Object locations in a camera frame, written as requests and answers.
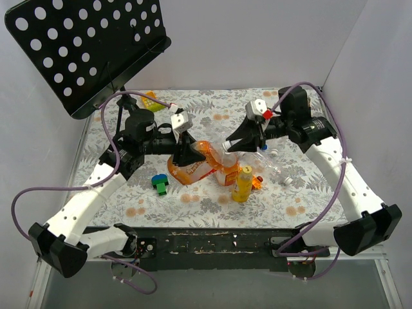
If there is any white blue bottle cap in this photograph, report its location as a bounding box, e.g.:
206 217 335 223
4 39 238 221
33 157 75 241
222 141 231 152

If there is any yellow juice bottle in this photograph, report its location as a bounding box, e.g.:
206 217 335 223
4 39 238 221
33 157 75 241
232 165 253 203

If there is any clear bottle white cap lower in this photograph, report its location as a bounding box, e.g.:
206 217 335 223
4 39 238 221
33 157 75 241
244 151 293 186

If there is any crushed orange label bottle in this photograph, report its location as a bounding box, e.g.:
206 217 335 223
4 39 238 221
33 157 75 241
167 141 239 185

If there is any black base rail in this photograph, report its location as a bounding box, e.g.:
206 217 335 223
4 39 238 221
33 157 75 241
99 225 339 273

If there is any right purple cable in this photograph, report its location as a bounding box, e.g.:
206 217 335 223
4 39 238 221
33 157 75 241
272 81 348 281

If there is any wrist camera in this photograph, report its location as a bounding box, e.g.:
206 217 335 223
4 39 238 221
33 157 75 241
171 111 192 140
245 99 273 124

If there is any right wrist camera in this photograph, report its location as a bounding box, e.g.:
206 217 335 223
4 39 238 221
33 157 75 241
245 99 273 124

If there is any clear bottle white cap right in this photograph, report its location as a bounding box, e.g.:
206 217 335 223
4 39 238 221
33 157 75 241
270 148 279 156

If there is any green blue toy block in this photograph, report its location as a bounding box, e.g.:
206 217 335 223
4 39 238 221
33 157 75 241
151 174 169 196

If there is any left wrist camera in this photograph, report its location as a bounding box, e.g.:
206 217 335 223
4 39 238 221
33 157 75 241
171 111 192 140

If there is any black perforated music stand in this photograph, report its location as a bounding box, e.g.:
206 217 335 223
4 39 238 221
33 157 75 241
1 1 171 142

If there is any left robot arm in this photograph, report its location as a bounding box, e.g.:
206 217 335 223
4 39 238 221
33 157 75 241
28 109 205 278

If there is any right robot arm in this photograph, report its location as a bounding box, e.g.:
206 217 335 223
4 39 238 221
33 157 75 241
223 82 402 256

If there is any floral patterned table mat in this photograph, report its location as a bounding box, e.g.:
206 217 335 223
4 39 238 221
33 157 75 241
91 88 333 228

